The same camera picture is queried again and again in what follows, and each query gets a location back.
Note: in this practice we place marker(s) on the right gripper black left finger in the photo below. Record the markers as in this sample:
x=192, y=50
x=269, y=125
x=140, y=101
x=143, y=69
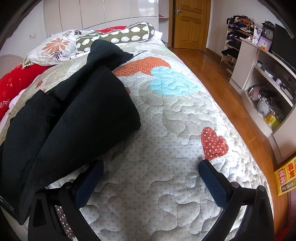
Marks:
x=55, y=213

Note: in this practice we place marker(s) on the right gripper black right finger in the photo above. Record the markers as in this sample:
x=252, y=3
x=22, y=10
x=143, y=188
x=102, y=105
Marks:
x=257, y=222

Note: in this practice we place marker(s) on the black pants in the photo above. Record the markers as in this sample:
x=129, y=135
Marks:
x=65, y=128

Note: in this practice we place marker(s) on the yellow printed box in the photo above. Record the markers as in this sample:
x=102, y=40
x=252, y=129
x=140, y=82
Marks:
x=285, y=177

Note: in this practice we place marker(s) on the heart pattern quilted bedspread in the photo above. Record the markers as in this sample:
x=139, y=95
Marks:
x=152, y=189

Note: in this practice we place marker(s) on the yellow bottle on shelf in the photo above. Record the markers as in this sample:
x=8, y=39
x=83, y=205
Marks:
x=272, y=120

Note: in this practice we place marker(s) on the red long pillow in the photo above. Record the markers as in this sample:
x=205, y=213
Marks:
x=16, y=80

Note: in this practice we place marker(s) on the white tv shelf unit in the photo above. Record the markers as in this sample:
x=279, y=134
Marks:
x=267, y=85

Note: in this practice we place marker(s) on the round beige headboard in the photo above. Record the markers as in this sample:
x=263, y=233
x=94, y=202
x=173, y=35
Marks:
x=8, y=62

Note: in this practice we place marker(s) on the white floral pillow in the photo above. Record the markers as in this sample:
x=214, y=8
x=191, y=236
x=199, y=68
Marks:
x=58, y=48

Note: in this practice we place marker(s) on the black television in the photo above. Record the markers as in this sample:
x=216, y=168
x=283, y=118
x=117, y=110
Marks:
x=284, y=47

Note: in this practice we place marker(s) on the purple small clock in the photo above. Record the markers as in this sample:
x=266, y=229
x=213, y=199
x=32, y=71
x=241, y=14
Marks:
x=264, y=43

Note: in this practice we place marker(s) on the dark ornate clock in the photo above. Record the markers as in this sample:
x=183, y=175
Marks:
x=268, y=30

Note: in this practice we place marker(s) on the glossy white wardrobe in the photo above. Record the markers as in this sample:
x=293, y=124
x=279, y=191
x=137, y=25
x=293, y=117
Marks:
x=97, y=14

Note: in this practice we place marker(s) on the shoe rack with clutter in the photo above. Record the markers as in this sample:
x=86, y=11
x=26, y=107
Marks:
x=239, y=27

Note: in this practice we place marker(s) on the green white spotted bolster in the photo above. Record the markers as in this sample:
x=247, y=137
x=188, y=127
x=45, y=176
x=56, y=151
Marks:
x=139, y=32

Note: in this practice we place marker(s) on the wooden door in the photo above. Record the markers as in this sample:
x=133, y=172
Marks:
x=191, y=24

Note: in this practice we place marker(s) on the white wall socket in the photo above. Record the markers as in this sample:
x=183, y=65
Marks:
x=32, y=36

